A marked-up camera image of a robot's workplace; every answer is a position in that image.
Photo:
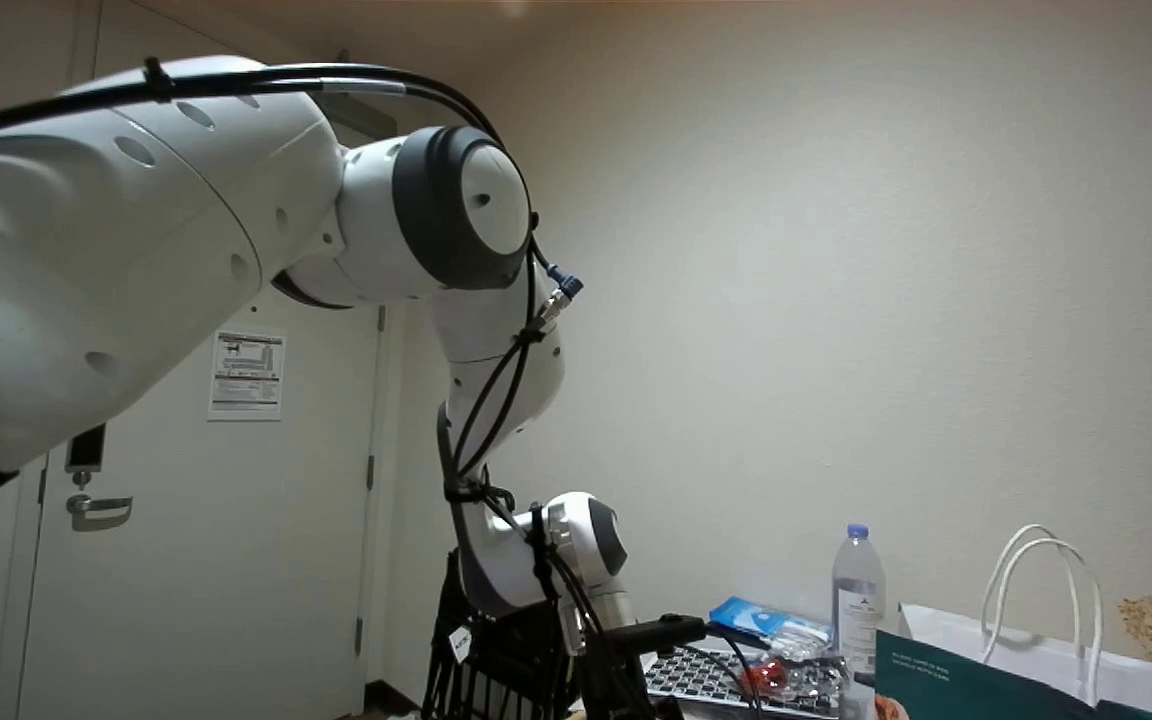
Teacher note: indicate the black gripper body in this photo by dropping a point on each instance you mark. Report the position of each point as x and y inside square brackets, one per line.
[615, 675]

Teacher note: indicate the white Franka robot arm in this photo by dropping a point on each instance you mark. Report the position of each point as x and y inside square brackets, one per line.
[139, 240]

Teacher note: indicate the black white checkerboard board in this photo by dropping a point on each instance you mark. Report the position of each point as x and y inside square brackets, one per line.
[697, 675]

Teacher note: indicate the small red object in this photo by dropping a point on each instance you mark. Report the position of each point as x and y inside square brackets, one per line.
[760, 679]

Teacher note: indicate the blue snack packet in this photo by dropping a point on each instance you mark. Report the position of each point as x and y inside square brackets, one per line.
[760, 623]

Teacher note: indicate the clear plastic water bottle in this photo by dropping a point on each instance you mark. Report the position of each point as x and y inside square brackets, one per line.
[858, 602]

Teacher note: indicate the teal doughnut print gift bag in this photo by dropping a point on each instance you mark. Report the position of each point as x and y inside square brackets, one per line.
[988, 680]

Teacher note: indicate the white door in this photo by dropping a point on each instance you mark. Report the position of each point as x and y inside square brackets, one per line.
[228, 575]

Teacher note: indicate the white door notice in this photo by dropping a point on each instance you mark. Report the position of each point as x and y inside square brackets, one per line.
[244, 377]

